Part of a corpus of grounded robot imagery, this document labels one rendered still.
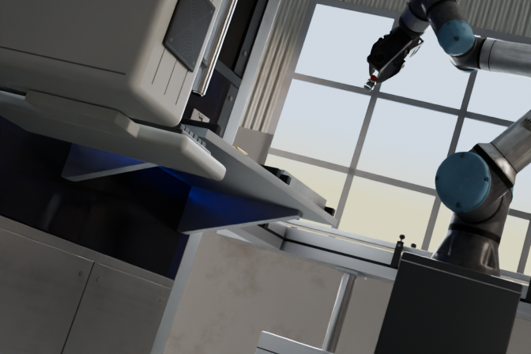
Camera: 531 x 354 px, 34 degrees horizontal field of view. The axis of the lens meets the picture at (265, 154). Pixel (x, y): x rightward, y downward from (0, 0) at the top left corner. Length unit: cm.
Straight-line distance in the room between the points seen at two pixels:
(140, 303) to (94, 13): 116
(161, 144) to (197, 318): 333
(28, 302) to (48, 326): 10
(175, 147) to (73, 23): 26
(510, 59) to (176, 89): 93
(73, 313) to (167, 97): 91
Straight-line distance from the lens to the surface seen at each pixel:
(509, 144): 181
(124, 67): 126
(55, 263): 204
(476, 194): 177
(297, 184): 210
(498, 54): 205
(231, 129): 250
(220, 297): 470
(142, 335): 237
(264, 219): 225
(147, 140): 145
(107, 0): 132
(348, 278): 306
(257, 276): 466
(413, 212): 458
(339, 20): 498
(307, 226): 315
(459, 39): 195
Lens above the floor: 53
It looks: 11 degrees up
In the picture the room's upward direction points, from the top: 18 degrees clockwise
